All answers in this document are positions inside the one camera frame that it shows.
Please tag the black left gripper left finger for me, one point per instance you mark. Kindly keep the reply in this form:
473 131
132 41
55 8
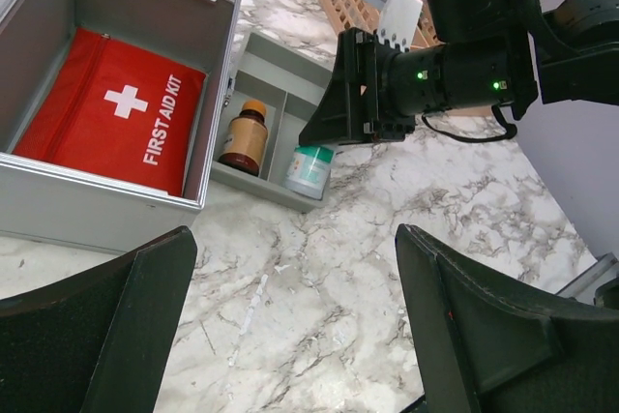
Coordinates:
97 341

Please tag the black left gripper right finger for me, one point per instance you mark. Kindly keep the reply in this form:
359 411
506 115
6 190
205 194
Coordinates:
486 342

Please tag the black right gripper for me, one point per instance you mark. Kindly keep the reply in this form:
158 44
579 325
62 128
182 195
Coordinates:
376 92

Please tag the grey plastic divider tray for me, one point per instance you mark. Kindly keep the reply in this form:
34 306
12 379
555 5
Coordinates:
291 85

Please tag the white bottle green label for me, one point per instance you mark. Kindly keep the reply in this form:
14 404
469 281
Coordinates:
309 170

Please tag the brown bottle orange cap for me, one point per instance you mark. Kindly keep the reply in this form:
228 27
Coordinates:
245 142

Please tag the red first aid kit pouch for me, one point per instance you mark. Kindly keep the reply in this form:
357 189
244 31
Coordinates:
118 111

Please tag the grey metal first aid case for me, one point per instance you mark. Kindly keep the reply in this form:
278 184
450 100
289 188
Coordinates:
51 203

